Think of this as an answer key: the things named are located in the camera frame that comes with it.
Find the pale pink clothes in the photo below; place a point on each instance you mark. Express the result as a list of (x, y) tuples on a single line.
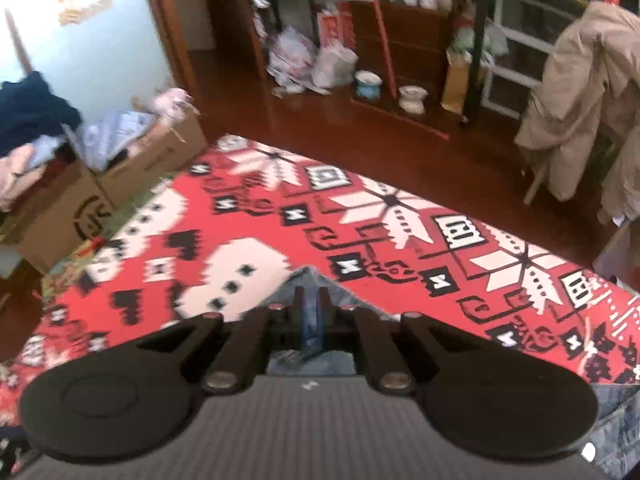
[(20, 170)]

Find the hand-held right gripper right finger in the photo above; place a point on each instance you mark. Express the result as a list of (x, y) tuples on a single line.
[(325, 320)]

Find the wooden door frame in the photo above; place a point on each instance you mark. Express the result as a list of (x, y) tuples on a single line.
[(170, 25)]

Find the brown wooden cabinet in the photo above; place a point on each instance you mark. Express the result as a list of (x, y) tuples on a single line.
[(415, 45)]

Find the yellow paper bag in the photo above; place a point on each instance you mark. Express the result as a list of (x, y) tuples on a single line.
[(455, 85)]

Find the blue white striped cloth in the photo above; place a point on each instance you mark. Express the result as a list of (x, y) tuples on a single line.
[(115, 130)]

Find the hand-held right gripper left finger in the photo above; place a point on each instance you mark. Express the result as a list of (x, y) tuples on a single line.
[(303, 320)]

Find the plain cardboard box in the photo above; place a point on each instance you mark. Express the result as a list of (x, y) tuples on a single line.
[(165, 155)]

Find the cardboard box with logo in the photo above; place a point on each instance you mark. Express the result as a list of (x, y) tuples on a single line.
[(50, 220)]

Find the chair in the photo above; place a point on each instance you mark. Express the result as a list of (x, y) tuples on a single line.
[(534, 185)]

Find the red patterned blanket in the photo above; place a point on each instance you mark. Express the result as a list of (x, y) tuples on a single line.
[(250, 195)]

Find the white plastic bag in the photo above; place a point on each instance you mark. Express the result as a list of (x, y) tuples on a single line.
[(292, 60), (335, 66)]

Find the pink cloth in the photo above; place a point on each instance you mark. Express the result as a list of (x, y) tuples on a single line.
[(172, 102)]

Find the red box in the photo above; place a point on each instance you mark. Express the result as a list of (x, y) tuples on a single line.
[(336, 27)]

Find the blue denim jeans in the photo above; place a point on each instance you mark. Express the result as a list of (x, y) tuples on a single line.
[(305, 280)]

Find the cluttered dark shelf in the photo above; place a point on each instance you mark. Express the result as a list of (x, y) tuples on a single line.
[(475, 60)]

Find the beige jacket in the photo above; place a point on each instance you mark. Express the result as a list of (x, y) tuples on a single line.
[(575, 85)]

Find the blue pot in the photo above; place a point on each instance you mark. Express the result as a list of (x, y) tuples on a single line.
[(369, 85)]

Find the dark blue cloth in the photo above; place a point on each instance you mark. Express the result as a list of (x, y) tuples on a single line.
[(30, 110)]

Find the white pot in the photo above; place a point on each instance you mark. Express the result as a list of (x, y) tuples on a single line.
[(412, 101)]

